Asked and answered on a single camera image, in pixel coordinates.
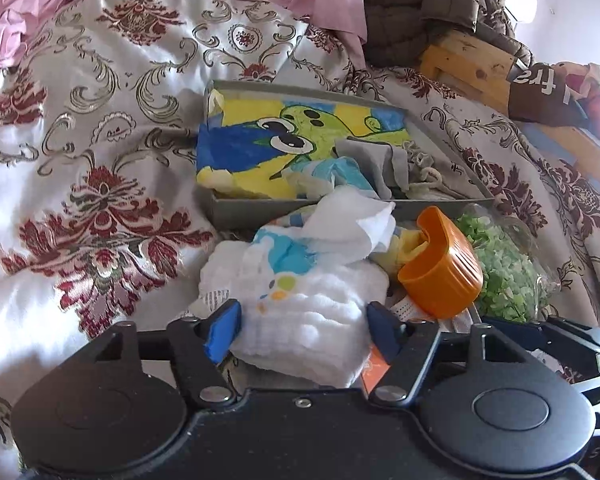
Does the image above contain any wooden bunk frame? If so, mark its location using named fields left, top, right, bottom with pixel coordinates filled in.
left=420, top=30, right=600, bottom=191

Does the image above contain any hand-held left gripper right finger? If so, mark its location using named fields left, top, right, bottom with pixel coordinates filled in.
left=366, top=301, right=531, bottom=407

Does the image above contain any white plain cloth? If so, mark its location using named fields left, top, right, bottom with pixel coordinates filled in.
left=300, top=185, right=397, bottom=266

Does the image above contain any white teal printed cloth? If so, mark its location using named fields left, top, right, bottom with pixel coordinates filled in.
left=282, top=156, right=381, bottom=201

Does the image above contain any linen drawstring bag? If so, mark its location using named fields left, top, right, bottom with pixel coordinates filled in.
left=395, top=142, right=481, bottom=201

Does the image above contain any bag of green paper stars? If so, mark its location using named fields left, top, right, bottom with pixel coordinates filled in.
left=450, top=202, right=561, bottom=326

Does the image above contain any floral satin bedspread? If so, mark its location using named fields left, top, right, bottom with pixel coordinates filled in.
left=0, top=0, right=600, bottom=461

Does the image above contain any white textured muslin cloth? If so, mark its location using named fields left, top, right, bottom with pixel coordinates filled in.
left=187, top=227, right=396, bottom=391

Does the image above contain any grey cloth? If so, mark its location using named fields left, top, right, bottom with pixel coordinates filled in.
left=335, top=135, right=411, bottom=198

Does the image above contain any grey storage tray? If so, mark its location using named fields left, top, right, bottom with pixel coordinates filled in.
left=196, top=79, right=496, bottom=231

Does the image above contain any orange plastic cup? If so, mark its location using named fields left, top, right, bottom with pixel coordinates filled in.
left=397, top=205, right=485, bottom=321

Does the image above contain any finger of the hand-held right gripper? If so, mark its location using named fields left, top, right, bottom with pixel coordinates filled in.
left=482, top=316, right=600, bottom=357

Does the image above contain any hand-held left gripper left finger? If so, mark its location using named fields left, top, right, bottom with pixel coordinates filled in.
left=80, top=299, right=243, bottom=407

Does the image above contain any cartoon print towel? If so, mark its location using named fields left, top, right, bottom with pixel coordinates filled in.
left=196, top=87, right=416, bottom=201

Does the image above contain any brown printed cloth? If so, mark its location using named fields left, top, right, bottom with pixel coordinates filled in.
left=507, top=57, right=588, bottom=128

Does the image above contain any yellow cloth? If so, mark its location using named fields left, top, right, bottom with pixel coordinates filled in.
left=370, top=227, right=423, bottom=281

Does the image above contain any brown quilted puffer jacket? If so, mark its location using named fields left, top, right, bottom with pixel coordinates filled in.
left=360, top=0, right=533, bottom=68

